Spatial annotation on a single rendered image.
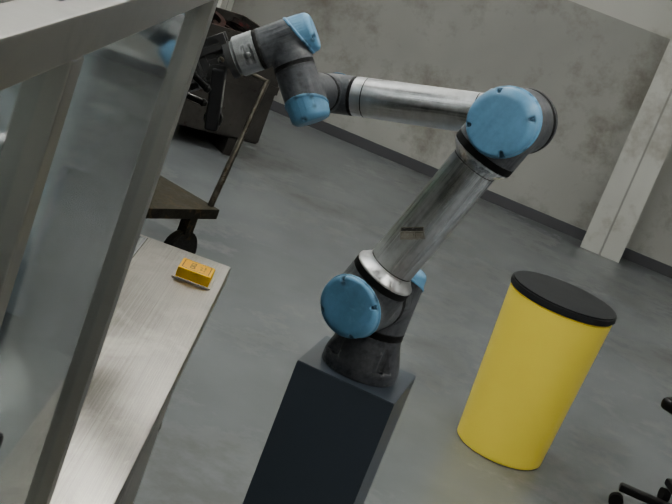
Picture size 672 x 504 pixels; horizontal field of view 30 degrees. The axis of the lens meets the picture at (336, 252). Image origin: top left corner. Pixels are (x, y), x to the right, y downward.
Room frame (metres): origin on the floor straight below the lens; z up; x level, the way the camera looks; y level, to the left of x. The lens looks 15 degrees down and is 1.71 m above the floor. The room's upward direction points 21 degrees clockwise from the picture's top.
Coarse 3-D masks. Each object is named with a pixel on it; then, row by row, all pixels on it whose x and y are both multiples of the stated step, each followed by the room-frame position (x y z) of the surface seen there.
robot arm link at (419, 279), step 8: (416, 280) 2.25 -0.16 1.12; (424, 280) 2.27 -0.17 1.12; (416, 288) 2.25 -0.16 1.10; (408, 296) 2.23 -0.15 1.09; (416, 296) 2.26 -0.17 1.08; (408, 304) 2.23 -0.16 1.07; (416, 304) 2.28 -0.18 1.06; (408, 312) 2.25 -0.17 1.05; (400, 320) 2.24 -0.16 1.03; (408, 320) 2.27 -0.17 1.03; (384, 328) 2.23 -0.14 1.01; (392, 328) 2.24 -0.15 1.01; (400, 328) 2.25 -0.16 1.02; (392, 336) 2.24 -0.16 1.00
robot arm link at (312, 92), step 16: (288, 64) 2.23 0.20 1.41; (304, 64) 2.23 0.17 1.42; (288, 80) 2.22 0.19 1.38; (304, 80) 2.22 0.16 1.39; (320, 80) 2.25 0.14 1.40; (288, 96) 2.22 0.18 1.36; (304, 96) 2.21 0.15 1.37; (320, 96) 2.22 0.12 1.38; (336, 96) 2.30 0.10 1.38; (288, 112) 2.23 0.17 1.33; (304, 112) 2.21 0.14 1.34; (320, 112) 2.21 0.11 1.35
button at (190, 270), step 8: (184, 264) 2.43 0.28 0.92; (192, 264) 2.45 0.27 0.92; (200, 264) 2.47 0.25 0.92; (176, 272) 2.41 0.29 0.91; (184, 272) 2.41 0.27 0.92; (192, 272) 2.41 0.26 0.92; (200, 272) 2.42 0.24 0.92; (208, 272) 2.44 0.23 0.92; (192, 280) 2.41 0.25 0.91; (200, 280) 2.41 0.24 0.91; (208, 280) 2.41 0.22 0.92
